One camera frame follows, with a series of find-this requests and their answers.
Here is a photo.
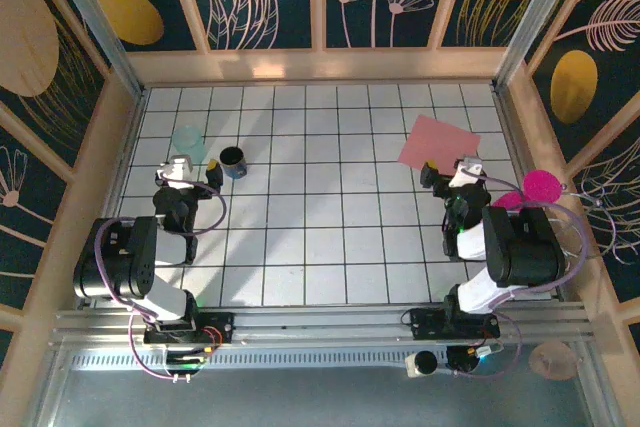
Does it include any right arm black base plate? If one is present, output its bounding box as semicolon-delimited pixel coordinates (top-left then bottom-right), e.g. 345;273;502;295
408;307;501;341

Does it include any dark blue mug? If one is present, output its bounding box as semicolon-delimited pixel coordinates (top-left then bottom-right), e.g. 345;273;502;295
218;145;249;180

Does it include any aluminium frame post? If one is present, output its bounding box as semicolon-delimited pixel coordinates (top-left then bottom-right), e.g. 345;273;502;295
492;0;587;91
42;0;147;98

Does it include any perforated metal cable tray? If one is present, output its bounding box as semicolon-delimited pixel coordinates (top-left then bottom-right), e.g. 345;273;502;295
69;348;454;372

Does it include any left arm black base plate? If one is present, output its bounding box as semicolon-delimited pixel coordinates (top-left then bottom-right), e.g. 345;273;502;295
143;311;236;346

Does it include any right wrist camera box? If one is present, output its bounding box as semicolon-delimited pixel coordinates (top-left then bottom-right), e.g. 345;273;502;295
451;155;486;189

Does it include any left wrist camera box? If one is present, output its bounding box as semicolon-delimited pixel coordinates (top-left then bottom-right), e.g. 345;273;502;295
158;155;194;184

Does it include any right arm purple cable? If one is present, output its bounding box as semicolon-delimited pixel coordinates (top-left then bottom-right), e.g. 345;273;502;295
449;169;589;379

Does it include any aluminium mounting rail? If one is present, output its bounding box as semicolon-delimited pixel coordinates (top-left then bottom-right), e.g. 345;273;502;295
49;300;600;347

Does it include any translucent pink round disc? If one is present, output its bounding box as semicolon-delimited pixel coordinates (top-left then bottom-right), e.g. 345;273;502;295
528;339;581;381

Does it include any magenta felt disc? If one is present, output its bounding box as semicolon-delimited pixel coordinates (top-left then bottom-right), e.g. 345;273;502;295
492;190;526;211
522;170;564;204

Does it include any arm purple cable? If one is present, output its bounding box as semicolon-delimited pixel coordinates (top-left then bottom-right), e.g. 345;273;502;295
94;174;227;384
449;169;589;379

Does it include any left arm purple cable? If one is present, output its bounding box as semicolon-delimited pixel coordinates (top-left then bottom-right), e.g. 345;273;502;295
94;174;227;384

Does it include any small white black webcam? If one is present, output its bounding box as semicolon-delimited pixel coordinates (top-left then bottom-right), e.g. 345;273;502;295
405;350;440;379

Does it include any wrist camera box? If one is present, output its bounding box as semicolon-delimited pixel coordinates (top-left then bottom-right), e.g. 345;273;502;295
158;155;194;184
451;155;486;189

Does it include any pink square paper sheet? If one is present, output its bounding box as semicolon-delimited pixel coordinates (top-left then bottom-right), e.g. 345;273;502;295
398;114;482;171

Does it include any clear teal plastic cup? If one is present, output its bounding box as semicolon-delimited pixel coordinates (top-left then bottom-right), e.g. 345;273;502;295
171;124;208;165

